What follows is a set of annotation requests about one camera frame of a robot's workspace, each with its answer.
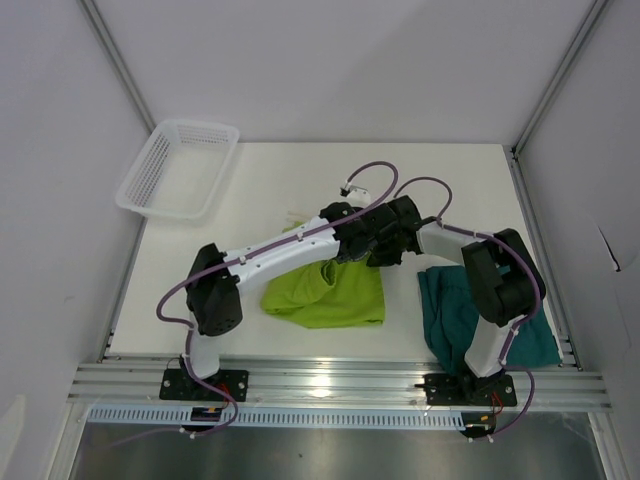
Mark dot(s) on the teal green shorts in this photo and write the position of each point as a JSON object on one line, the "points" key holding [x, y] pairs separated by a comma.
{"points": [[450, 319]]}

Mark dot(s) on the aluminium frame post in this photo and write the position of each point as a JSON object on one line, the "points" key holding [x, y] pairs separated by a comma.
{"points": [[576, 47], [107, 43]]}

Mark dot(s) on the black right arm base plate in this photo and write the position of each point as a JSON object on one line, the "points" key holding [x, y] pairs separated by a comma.
{"points": [[441, 389]]}

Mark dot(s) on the aluminium mounting rail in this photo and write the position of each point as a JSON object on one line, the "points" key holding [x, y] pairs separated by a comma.
{"points": [[323, 382]]}

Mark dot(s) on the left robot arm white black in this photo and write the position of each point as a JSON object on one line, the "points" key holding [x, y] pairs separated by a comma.
{"points": [[219, 280]]}

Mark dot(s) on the white plastic basket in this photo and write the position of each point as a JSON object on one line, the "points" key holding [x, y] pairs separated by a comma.
{"points": [[179, 171]]}

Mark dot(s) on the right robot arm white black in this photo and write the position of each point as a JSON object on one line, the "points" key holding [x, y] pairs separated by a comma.
{"points": [[504, 282]]}

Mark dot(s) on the lime green shorts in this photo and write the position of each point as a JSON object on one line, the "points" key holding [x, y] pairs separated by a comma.
{"points": [[327, 295]]}

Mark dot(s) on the slotted white cable duct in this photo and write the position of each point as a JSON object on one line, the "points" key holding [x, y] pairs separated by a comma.
{"points": [[414, 419]]}

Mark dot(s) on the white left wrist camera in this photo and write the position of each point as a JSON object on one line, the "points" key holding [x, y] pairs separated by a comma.
{"points": [[356, 196]]}

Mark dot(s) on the left aluminium frame post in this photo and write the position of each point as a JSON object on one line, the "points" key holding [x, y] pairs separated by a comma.
{"points": [[107, 43]]}

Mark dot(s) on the right aluminium frame post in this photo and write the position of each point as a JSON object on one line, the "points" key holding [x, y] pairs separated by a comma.
{"points": [[576, 47]]}

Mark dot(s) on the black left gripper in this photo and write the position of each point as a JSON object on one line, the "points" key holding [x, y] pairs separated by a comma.
{"points": [[342, 260]]}

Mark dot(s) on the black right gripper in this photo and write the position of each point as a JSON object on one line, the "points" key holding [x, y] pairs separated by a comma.
{"points": [[380, 258]]}

